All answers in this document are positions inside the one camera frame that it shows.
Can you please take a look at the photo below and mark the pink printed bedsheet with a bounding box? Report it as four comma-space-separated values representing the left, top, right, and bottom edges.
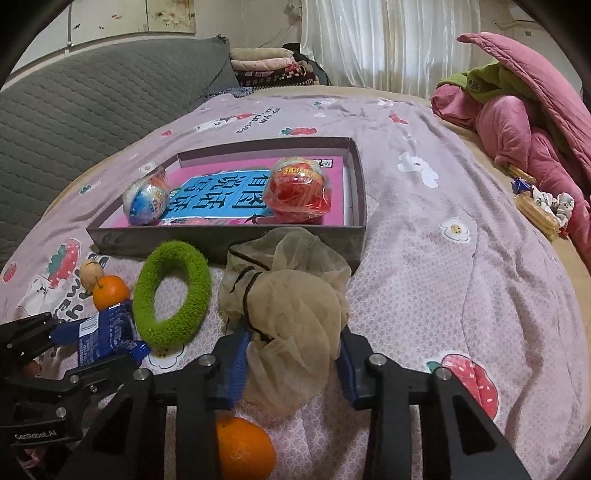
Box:
0, 88, 588, 480

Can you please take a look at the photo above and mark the green garment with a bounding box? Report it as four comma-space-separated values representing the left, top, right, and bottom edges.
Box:
436, 62, 546, 105

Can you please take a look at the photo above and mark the biscuit packet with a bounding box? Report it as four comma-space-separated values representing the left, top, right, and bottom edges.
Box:
515, 191, 563, 241
507, 162, 537, 184

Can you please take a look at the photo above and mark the small orange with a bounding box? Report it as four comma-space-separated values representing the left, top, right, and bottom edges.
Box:
92, 275, 131, 312

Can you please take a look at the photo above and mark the white curtain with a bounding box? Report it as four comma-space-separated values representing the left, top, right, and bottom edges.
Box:
300, 0, 513, 100

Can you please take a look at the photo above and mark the checkered folded blanket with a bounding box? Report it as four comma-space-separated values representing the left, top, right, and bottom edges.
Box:
233, 67, 319, 88

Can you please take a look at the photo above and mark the blue white toy egg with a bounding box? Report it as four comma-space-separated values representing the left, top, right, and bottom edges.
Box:
122, 168, 171, 226

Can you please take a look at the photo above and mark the beige mesh bag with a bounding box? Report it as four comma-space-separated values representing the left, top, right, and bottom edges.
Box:
218, 227, 352, 418

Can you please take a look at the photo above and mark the red toy egg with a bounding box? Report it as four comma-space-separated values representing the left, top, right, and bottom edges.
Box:
269, 157, 333, 224

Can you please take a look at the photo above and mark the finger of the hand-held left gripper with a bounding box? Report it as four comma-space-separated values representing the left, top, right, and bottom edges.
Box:
4, 353, 141, 409
0, 312, 95, 366

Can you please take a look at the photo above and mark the floral wall poster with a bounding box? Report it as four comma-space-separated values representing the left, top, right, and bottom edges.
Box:
69, 0, 195, 47

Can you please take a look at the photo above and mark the large orange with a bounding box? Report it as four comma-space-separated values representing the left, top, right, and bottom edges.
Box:
215, 415, 278, 480

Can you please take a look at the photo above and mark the cream folded blanket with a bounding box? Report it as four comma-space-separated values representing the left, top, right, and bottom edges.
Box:
230, 47, 294, 62

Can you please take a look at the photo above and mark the green fuzzy ring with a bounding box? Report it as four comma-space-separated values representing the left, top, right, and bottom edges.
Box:
132, 241, 213, 346

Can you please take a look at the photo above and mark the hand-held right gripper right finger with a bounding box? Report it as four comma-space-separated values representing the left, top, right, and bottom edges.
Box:
335, 325, 532, 480

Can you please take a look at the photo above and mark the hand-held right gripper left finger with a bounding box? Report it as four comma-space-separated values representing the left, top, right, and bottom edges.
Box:
58, 323, 259, 480

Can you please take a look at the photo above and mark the grey quilted headboard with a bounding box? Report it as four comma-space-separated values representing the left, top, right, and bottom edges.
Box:
0, 36, 241, 268

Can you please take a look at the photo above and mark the small tan fruit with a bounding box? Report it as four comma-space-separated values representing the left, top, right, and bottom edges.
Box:
79, 259, 105, 291

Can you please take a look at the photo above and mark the white floral scrunchie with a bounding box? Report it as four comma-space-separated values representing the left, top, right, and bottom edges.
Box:
533, 188, 576, 230

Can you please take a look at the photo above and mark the grey cardboard box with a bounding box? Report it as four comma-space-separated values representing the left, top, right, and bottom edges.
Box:
86, 136, 368, 276

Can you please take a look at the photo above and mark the pink quilt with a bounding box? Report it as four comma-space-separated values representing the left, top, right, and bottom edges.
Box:
431, 32, 591, 273

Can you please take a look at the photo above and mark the pink book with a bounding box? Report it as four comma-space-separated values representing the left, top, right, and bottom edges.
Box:
99, 156, 352, 228

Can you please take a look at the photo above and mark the blue snack packet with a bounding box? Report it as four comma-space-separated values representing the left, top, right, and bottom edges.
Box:
51, 302, 151, 370

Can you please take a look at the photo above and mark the pink folded blanket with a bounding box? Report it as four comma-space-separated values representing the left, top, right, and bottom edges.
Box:
231, 58, 297, 73

